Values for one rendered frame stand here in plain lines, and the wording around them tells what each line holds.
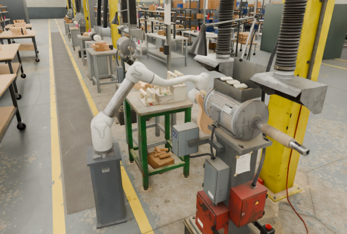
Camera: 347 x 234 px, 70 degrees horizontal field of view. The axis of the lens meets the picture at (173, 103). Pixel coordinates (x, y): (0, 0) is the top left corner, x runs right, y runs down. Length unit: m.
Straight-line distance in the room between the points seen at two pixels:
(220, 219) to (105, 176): 1.00
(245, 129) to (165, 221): 1.39
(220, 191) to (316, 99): 0.83
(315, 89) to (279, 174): 1.67
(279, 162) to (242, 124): 1.36
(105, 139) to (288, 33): 1.52
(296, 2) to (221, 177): 1.06
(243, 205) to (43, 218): 1.91
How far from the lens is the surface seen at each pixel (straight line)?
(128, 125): 3.03
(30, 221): 2.90
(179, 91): 2.60
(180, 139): 1.66
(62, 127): 4.46
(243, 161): 1.68
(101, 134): 2.10
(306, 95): 1.28
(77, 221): 2.72
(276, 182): 2.91
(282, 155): 2.73
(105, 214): 2.51
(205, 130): 2.04
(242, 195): 1.70
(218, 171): 1.63
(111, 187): 2.33
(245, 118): 1.48
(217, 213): 1.80
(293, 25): 1.35
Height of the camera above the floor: 1.89
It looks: 22 degrees down
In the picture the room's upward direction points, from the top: straight up
